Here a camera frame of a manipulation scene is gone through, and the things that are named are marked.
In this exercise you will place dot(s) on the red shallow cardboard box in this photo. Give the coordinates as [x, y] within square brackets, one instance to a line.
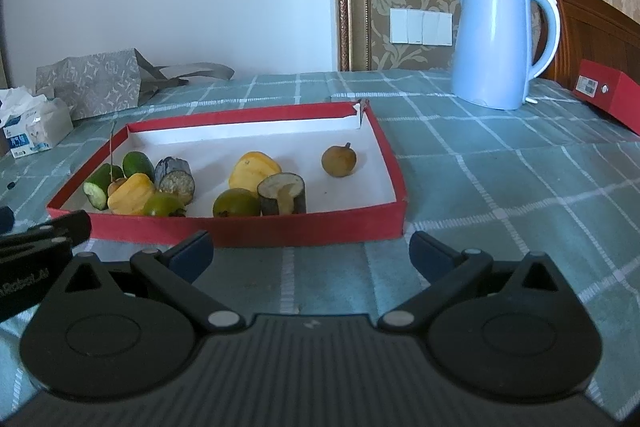
[368, 205]

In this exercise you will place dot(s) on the light blue electric kettle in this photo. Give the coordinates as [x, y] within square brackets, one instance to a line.
[493, 64]

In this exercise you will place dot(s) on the small yellow jackfruit piece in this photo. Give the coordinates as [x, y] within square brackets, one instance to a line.
[251, 169]

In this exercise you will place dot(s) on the brown wooden headboard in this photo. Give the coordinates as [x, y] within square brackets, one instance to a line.
[596, 31]

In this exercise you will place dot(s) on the cut cucumber piece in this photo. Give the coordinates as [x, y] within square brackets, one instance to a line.
[95, 186]

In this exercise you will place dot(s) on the orange brown round fruit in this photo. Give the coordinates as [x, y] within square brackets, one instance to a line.
[114, 186]

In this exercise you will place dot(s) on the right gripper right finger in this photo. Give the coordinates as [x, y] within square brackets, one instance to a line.
[454, 276]

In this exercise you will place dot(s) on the cat print tissue box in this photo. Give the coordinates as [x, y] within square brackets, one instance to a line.
[33, 123]

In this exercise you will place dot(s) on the green avocado wedge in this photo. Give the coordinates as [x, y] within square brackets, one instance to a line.
[137, 162]

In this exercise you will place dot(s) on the small red box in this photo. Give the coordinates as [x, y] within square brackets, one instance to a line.
[611, 90]

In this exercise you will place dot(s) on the tan longan fruit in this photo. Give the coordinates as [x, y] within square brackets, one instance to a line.
[339, 161]

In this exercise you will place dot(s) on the white wall switch panel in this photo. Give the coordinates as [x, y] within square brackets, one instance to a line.
[422, 28]

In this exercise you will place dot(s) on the large yellow jackfruit piece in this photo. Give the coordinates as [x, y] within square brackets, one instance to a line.
[131, 196]

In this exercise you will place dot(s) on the green round fruit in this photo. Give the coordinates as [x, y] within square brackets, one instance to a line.
[236, 202]
[164, 205]

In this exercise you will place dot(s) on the grey patterned paper bag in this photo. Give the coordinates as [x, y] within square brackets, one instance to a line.
[104, 83]

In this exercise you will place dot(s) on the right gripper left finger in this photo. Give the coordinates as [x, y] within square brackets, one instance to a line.
[168, 276]

